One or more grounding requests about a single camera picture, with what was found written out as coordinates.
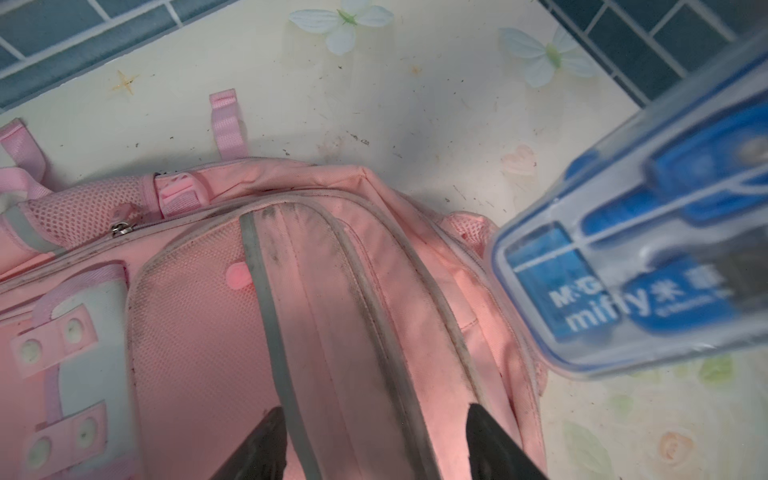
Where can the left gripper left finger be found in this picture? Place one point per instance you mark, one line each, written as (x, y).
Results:
(263, 453)

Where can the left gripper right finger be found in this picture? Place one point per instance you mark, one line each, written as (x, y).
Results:
(493, 455)

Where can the pink student backpack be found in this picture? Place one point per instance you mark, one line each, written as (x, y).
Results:
(149, 323)

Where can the blue clear pencil case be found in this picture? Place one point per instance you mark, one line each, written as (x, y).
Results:
(652, 247)

